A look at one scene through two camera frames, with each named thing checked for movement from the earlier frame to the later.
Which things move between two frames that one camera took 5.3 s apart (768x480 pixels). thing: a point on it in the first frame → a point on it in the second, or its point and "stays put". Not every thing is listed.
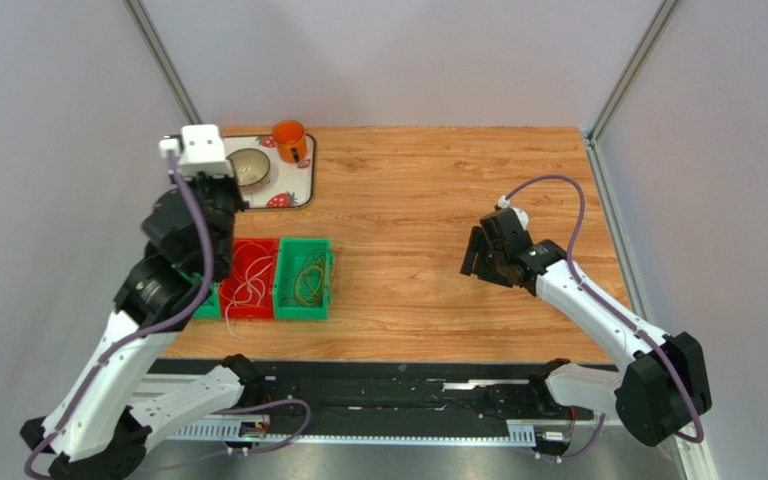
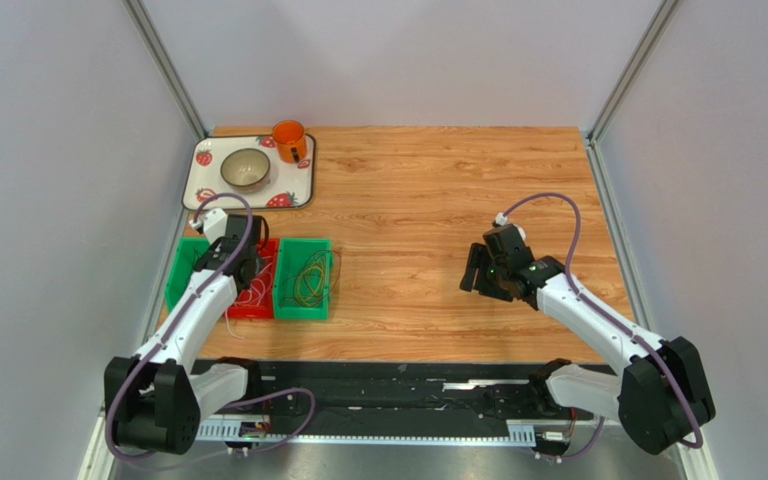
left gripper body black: [218, 192] → [257, 262]
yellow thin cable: [309, 283] stays put
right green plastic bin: [303, 274] stays put
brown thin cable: [311, 281] stays put
